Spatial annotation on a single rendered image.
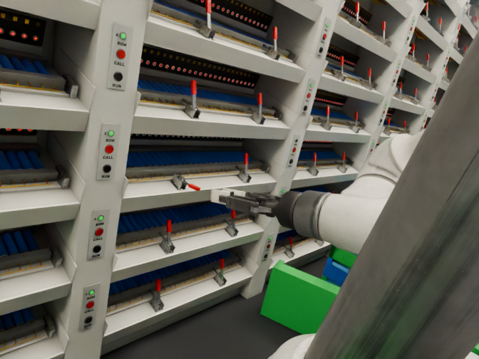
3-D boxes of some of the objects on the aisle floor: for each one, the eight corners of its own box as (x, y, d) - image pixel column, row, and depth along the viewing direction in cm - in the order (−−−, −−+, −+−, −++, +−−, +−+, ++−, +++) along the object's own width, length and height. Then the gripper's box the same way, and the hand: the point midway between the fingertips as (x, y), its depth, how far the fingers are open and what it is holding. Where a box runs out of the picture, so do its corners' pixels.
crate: (338, 352, 122) (356, 302, 117) (259, 313, 133) (272, 266, 127) (342, 339, 129) (359, 291, 124) (266, 303, 140) (279, 258, 135)
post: (261, 292, 147) (402, -224, 101) (246, 299, 140) (390, -252, 94) (227, 268, 159) (339, -202, 113) (212, 273, 152) (325, -225, 106)
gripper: (278, 238, 64) (191, 214, 80) (321, 224, 76) (238, 206, 92) (281, 197, 64) (192, 181, 79) (323, 189, 75) (239, 177, 91)
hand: (227, 196), depth 83 cm, fingers open, 3 cm apart
